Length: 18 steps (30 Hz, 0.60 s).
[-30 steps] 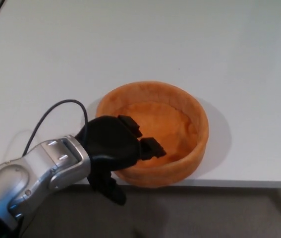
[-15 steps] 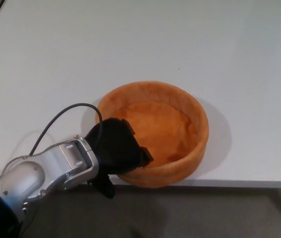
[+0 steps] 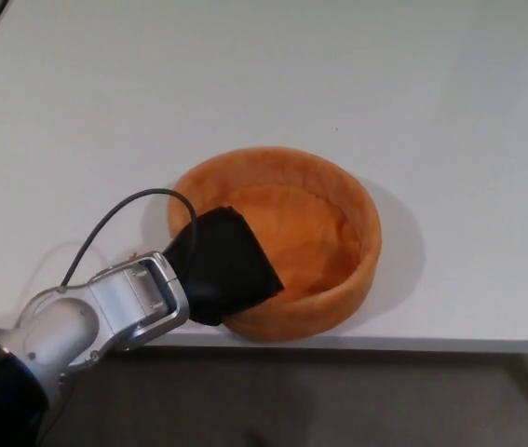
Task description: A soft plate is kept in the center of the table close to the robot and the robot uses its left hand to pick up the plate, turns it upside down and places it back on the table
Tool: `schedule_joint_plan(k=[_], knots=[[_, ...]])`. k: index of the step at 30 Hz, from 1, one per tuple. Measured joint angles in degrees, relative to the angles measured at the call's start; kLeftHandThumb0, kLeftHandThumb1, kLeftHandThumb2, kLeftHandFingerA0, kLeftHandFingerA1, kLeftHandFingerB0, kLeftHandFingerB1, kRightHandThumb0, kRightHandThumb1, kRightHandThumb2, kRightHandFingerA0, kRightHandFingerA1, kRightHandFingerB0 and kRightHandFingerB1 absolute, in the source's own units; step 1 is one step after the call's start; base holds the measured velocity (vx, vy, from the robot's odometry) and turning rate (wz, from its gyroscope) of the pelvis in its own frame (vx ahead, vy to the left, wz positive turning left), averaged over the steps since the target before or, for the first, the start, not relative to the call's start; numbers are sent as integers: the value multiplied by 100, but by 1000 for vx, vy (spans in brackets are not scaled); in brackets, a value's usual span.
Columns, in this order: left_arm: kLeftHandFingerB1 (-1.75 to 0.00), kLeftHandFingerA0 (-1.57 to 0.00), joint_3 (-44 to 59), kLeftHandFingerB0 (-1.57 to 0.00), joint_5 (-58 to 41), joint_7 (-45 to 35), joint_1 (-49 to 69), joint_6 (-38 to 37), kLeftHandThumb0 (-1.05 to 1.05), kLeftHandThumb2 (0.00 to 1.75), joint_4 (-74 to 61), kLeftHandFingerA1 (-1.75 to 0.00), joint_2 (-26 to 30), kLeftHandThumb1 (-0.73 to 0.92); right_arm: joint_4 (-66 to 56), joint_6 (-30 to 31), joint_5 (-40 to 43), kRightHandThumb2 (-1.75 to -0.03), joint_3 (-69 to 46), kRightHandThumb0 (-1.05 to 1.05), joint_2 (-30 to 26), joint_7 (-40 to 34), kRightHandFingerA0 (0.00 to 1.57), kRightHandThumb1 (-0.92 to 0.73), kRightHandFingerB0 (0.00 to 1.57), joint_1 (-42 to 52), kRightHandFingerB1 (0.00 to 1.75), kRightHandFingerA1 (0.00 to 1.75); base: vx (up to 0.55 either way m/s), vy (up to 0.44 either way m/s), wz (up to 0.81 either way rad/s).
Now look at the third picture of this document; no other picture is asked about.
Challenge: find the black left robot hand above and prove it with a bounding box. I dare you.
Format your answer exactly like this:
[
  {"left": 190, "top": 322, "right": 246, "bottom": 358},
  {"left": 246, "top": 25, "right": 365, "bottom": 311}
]
[{"left": 162, "top": 205, "right": 286, "bottom": 328}]

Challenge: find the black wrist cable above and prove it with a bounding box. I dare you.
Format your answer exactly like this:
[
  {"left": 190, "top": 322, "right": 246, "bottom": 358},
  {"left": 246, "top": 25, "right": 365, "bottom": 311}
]
[{"left": 61, "top": 188, "right": 198, "bottom": 286}]

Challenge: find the orange plush soft plate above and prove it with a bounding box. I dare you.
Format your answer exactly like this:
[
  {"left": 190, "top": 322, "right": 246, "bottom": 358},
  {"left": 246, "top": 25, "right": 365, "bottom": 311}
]
[{"left": 167, "top": 145, "right": 382, "bottom": 345}]

